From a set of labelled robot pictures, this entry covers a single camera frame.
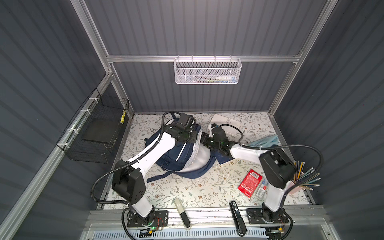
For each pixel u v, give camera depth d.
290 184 0.53
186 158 0.81
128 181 0.43
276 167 0.49
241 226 0.68
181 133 0.59
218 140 0.73
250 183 0.84
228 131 1.07
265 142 0.94
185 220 0.69
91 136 0.72
